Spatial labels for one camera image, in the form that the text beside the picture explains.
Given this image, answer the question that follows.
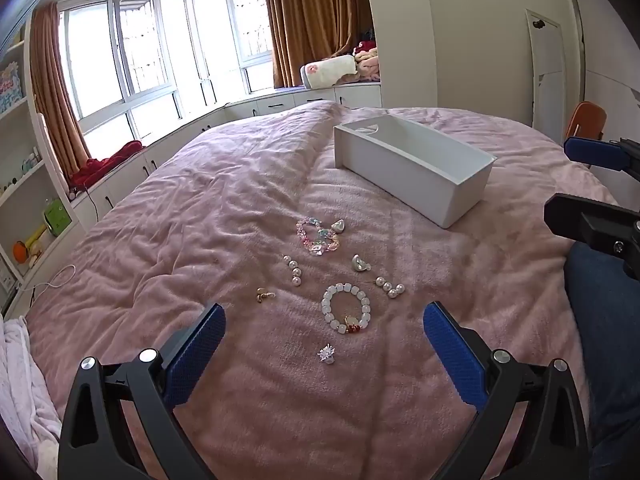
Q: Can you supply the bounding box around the person's leg in jeans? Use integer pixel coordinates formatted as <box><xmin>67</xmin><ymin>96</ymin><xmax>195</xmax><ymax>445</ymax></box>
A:
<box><xmin>565</xmin><ymin>242</ymin><xmax>640</xmax><ymax>480</ymax></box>

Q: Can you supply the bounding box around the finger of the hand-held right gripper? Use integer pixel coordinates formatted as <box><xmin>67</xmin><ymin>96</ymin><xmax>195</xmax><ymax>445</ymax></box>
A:
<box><xmin>563</xmin><ymin>135</ymin><xmax>640</xmax><ymax>181</ymax></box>
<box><xmin>543</xmin><ymin>193</ymin><xmax>640</xmax><ymax>279</ymax></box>

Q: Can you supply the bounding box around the narrow barred window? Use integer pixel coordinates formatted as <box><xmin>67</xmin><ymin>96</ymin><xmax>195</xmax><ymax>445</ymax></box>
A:
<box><xmin>192</xmin><ymin>0</ymin><xmax>277</xmax><ymax>103</ymax></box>

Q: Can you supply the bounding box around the white bead bracelet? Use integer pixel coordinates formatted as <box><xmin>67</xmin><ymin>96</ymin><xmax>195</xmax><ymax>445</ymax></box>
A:
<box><xmin>321</xmin><ymin>282</ymin><xmax>373</xmax><ymax>335</ymax></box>

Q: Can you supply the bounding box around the red cloth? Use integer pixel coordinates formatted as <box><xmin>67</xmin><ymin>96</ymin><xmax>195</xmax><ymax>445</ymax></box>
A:
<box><xmin>67</xmin><ymin>140</ymin><xmax>143</xmax><ymax>191</ymax></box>

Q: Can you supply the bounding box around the white cable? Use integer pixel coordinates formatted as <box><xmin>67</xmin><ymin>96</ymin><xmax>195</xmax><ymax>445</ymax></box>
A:
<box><xmin>30</xmin><ymin>264</ymin><xmax>76</xmax><ymax>295</ymax></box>

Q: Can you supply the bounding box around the white towel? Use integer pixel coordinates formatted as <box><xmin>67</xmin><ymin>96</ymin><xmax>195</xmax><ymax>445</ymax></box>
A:
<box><xmin>0</xmin><ymin>317</ymin><xmax>63</xmax><ymax>480</ymax></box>

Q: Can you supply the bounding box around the orange and yellow toy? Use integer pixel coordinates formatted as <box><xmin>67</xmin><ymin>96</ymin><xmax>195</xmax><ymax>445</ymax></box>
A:
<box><xmin>12</xmin><ymin>230</ymin><xmax>49</xmax><ymax>266</ymax></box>

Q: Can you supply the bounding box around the brown curtain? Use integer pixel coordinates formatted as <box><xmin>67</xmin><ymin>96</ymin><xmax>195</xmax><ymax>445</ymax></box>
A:
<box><xmin>29</xmin><ymin>1</ymin><xmax>93</xmax><ymax>176</ymax></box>
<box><xmin>261</xmin><ymin>0</ymin><xmax>373</xmax><ymax>90</ymax></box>

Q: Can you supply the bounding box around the green toy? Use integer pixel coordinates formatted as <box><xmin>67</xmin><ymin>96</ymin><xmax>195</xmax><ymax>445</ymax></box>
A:
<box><xmin>42</xmin><ymin>197</ymin><xmax>69</xmax><ymax>236</ymax></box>

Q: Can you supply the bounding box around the white rectangular storage box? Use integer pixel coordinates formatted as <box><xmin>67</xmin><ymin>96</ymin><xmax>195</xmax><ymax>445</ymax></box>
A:
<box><xmin>333</xmin><ymin>114</ymin><xmax>497</xmax><ymax>229</ymax></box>

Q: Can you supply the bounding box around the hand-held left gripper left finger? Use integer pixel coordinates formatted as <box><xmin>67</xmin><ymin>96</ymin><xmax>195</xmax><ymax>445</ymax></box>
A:
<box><xmin>57</xmin><ymin>302</ymin><xmax>228</xmax><ymax>480</ymax></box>

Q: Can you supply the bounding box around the pile of pink clothes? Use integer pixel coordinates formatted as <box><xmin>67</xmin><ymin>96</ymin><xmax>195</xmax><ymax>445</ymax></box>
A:
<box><xmin>352</xmin><ymin>40</ymin><xmax>381</xmax><ymax>83</ymax></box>

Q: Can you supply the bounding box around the colourful picture board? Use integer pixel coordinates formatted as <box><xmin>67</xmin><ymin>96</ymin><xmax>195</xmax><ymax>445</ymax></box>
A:
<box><xmin>0</xmin><ymin>62</ymin><xmax>26</xmax><ymax>116</ymax></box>

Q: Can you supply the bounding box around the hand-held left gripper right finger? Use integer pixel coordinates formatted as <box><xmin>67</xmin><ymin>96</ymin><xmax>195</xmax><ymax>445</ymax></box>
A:
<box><xmin>422</xmin><ymin>301</ymin><xmax>591</xmax><ymax>480</ymax></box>

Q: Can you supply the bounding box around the orange chair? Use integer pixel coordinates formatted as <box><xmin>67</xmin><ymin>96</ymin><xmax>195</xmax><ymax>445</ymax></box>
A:
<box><xmin>565</xmin><ymin>101</ymin><xmax>609</xmax><ymax>168</ymax></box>

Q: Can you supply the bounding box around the rolled white blanket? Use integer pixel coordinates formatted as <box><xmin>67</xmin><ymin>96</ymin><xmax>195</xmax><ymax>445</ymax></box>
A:
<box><xmin>300</xmin><ymin>55</ymin><xmax>359</xmax><ymax>91</ymax></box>

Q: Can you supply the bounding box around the large barred window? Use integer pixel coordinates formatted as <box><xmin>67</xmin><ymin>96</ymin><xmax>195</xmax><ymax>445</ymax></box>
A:
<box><xmin>57</xmin><ymin>0</ymin><xmax>191</xmax><ymax>147</ymax></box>

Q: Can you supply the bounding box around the white door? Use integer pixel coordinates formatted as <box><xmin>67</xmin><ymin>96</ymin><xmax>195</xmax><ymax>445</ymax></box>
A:
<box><xmin>525</xmin><ymin>8</ymin><xmax>569</xmax><ymax>143</ymax></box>

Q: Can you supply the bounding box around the pearl drop earring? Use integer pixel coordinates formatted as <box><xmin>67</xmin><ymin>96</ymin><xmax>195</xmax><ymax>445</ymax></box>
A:
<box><xmin>281</xmin><ymin>255</ymin><xmax>303</xmax><ymax>287</ymax></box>
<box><xmin>372</xmin><ymin>276</ymin><xmax>406</xmax><ymax>298</ymax></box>

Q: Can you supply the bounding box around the white shelf unit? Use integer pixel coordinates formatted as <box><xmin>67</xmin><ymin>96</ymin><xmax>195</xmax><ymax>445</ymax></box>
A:
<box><xmin>0</xmin><ymin>10</ymin><xmax>87</xmax><ymax>311</ymax></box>

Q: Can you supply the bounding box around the colourful glass bead bracelet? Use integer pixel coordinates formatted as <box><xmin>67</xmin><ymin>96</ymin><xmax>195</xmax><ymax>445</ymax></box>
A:
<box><xmin>296</xmin><ymin>216</ymin><xmax>342</xmax><ymax>257</ymax></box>

